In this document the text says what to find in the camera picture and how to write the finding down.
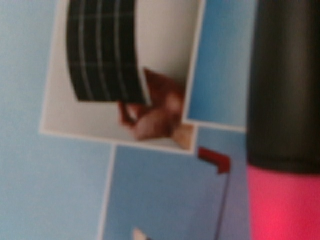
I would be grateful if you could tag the pink highlighter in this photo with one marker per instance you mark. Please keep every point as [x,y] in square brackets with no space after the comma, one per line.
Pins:
[283,121]

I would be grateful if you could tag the light blue book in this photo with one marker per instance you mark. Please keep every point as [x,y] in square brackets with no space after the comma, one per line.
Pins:
[54,188]

